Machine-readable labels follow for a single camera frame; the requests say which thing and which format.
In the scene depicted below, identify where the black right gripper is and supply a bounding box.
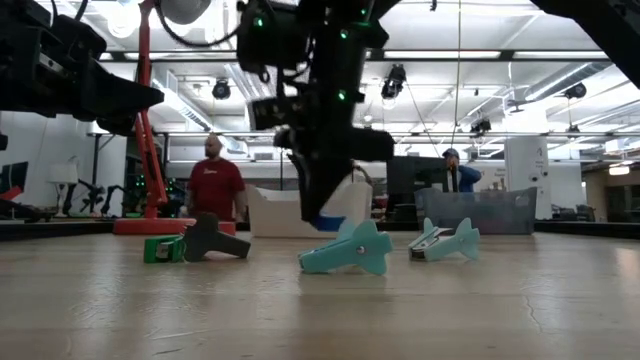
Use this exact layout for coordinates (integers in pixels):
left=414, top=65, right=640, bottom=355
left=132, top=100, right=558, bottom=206
left=248, top=0, right=396, bottom=224

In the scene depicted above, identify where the white table lamp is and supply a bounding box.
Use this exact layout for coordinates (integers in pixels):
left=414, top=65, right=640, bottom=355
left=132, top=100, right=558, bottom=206
left=48, top=155, right=80, bottom=218

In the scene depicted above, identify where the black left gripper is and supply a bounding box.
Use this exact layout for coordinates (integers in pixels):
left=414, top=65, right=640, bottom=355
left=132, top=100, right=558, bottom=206
left=0, top=14, right=166, bottom=137

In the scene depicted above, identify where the black staple remover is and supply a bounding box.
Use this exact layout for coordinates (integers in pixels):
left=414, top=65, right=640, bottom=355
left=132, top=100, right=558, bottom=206
left=181, top=213, right=253, bottom=264

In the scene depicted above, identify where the white plastic bin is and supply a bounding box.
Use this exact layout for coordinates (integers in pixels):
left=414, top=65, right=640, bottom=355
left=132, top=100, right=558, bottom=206
left=245, top=171, right=374, bottom=239

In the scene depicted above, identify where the white pillar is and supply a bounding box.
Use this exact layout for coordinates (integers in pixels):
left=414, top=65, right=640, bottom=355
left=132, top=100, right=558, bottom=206
left=503, top=136, right=552, bottom=221

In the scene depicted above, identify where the black overhead frame bar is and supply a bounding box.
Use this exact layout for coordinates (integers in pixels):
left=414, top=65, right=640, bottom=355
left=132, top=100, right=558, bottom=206
left=98, top=48, right=616, bottom=64

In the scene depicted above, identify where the teal staple remover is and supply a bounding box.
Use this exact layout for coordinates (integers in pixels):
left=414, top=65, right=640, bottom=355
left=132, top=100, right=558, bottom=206
left=298, top=218, right=395, bottom=278
left=407, top=217, right=482, bottom=263

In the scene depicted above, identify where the black computer monitor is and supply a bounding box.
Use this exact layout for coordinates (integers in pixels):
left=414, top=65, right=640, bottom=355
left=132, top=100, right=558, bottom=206
left=385, top=155, right=450, bottom=221

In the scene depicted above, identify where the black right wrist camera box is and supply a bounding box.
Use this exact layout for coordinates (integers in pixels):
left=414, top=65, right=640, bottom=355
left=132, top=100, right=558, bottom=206
left=236, top=0, right=314, bottom=72

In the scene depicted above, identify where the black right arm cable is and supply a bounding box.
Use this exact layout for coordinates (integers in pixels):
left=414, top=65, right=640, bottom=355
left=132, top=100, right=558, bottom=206
left=153, top=0, right=242, bottom=50

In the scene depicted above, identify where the person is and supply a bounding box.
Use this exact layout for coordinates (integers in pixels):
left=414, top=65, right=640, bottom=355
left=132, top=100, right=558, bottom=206
left=186, top=133, right=249, bottom=224
left=441, top=147, right=484, bottom=194

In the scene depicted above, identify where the grey translucent plastic bin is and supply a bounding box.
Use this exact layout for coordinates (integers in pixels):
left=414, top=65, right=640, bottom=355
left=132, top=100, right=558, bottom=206
left=415, top=186, right=539, bottom=237

